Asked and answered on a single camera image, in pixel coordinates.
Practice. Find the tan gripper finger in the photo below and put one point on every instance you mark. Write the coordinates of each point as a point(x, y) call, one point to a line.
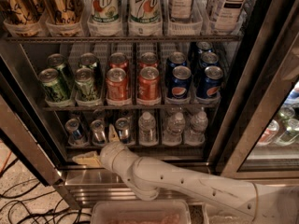
point(90, 159)
point(112, 134)

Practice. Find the redbull can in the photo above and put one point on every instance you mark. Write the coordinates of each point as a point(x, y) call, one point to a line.
point(123, 129)
point(76, 131)
point(98, 130)

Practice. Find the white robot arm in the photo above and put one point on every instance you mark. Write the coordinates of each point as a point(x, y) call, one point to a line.
point(146, 176)

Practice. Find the front left orange can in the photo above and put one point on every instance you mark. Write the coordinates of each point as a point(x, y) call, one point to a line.
point(117, 84)

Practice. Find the orange can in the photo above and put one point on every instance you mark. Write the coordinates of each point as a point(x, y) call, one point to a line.
point(148, 59)
point(148, 83)
point(119, 60)
point(117, 84)

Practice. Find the green can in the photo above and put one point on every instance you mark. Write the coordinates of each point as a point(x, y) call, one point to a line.
point(86, 85)
point(89, 60)
point(54, 86)
point(60, 63)

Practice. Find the front right orange can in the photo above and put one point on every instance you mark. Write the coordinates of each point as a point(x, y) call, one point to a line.
point(148, 83)

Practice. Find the front left green can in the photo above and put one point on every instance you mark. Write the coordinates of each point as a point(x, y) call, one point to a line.
point(54, 86)

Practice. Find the rear left orange can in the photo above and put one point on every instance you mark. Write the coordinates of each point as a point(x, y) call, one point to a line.
point(119, 60)

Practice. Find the open fridge door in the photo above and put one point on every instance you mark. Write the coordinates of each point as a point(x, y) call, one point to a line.
point(16, 135)

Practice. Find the front left pepsi can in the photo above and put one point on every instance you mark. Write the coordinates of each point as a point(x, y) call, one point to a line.
point(179, 83)

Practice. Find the pepsi can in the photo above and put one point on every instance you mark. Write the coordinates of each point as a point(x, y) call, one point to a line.
point(179, 83)
point(207, 59)
point(199, 47)
point(210, 82)
point(175, 59)

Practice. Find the rear right orange can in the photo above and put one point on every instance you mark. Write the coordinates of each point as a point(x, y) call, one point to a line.
point(148, 59)

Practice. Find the rear left green can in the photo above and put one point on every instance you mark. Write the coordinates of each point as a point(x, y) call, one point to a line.
point(60, 63)

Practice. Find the rear left pepsi can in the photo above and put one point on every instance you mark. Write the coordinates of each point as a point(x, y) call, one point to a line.
point(175, 59)

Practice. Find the front right pepsi can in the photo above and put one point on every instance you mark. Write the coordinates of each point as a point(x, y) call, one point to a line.
point(210, 82)

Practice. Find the middle right pepsi can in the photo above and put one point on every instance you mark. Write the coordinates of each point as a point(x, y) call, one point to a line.
point(207, 59)

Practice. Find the rear right pepsi can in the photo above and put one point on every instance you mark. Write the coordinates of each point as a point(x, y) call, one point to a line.
point(199, 47)

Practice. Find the right glass fridge door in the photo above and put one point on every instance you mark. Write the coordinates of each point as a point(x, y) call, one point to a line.
point(265, 70)

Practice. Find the left water bottle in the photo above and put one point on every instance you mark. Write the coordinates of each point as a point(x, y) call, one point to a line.
point(147, 129)

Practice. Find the water bottle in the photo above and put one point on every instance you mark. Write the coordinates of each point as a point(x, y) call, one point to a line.
point(147, 129)
point(195, 133)
point(173, 129)

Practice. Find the left clear plastic bin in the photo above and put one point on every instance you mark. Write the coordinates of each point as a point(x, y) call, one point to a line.
point(141, 212)

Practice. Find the clear plastic bin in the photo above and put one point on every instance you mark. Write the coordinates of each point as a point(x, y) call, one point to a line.
point(217, 216)
point(141, 212)

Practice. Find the middle water bottle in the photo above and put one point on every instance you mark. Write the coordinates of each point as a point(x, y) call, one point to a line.
point(173, 129)

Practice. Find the right water bottle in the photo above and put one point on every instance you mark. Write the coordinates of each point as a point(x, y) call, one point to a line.
point(195, 133)

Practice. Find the right clear plastic bin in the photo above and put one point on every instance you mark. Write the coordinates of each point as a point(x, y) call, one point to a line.
point(217, 216)

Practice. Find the left 7up bottle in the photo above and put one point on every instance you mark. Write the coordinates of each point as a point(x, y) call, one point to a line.
point(105, 11)

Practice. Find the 7up bottle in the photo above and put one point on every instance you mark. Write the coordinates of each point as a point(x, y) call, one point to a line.
point(144, 11)
point(105, 11)

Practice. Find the amber drink bottle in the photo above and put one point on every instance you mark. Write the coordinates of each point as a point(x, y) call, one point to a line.
point(22, 12)
point(64, 12)

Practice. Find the right 7up bottle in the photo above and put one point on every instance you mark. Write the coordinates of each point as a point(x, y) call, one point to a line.
point(144, 11)

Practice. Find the left tea bottle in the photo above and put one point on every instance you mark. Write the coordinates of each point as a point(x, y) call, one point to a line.
point(180, 10)

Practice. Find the tea bottle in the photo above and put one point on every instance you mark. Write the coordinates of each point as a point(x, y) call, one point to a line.
point(224, 14)
point(180, 10)

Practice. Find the left amber drink bottle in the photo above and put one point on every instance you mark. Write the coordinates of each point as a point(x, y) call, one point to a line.
point(22, 12)

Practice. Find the right tea bottle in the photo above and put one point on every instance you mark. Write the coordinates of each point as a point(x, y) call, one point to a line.
point(224, 14)

